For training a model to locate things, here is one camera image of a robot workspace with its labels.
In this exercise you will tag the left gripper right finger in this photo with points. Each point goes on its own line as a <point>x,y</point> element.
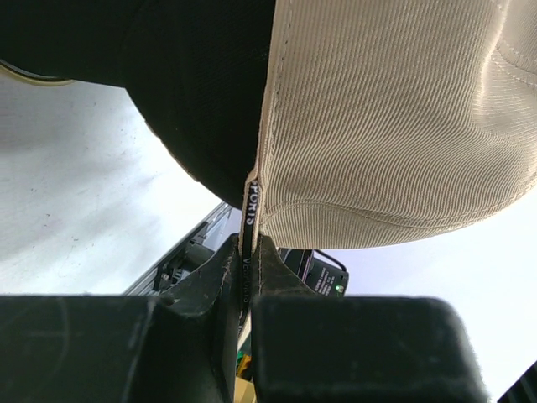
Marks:
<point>312,348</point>

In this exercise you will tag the beige baseball cap black R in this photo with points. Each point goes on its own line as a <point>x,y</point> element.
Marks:
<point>386,122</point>

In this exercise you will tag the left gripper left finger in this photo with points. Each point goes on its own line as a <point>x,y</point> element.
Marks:
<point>180,346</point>

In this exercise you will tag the aluminium front rail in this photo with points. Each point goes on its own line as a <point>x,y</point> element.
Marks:
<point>193,250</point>

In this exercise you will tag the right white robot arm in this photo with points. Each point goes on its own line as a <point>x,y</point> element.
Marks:
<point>319,271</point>

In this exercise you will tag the black baseball cap gold R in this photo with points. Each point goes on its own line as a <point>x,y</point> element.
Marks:
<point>196,70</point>

